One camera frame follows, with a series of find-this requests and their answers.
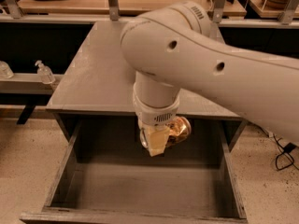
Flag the crushed orange soda can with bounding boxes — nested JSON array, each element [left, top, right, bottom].
[[166, 116, 192, 147]]

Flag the light wooden desk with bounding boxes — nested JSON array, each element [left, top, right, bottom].
[[17, 0, 247, 17]]

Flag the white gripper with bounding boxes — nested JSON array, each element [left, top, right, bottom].
[[132, 82, 181, 158]]

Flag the grey metal shelf rail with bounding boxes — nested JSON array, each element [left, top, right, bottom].
[[0, 73, 63, 95]]

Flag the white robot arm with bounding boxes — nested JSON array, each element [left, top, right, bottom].
[[121, 2, 299, 155]]

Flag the clear pump bottle left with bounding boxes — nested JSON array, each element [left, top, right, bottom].
[[35, 60, 55, 84]]

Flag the clear bottle far left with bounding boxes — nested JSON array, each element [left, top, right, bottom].
[[0, 61, 14, 78]]

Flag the grey wooden cabinet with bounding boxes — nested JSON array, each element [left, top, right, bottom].
[[47, 20, 248, 147]]

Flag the open grey top drawer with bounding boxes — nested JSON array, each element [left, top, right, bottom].
[[20, 117, 248, 224]]

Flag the black cable on floor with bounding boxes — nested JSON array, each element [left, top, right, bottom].
[[261, 126, 299, 172]]

